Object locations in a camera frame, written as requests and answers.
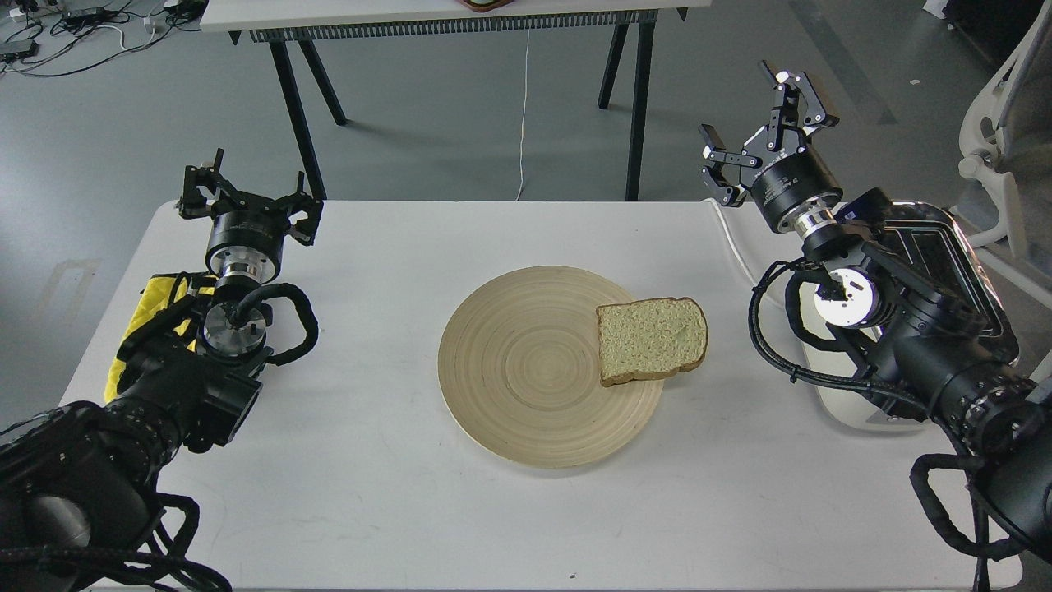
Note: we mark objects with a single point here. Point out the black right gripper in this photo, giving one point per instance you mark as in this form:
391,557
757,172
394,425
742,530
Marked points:
779,169

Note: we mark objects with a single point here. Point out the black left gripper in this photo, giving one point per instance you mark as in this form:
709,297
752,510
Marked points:
248,232

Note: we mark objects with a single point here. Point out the slice of bread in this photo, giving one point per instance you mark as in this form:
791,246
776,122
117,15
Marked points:
650,339

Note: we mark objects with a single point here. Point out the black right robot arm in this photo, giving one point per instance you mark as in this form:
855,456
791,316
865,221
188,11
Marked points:
888,301

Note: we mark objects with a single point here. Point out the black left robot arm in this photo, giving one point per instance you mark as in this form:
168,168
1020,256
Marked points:
80,496

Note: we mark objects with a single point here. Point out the chrome white toaster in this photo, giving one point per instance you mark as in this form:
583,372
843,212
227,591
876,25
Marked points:
930,239

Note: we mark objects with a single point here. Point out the yellow cloth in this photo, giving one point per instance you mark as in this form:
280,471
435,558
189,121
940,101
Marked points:
160,292

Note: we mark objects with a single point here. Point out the white background table black legs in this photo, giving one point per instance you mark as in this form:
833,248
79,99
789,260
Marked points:
277,24

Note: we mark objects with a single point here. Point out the white office chair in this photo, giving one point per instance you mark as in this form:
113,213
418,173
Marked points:
1004,140

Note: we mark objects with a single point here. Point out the round wooden plate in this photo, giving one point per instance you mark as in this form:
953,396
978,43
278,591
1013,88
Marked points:
519,369

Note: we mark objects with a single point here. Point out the brown object on background table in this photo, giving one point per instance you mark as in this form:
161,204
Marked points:
484,5

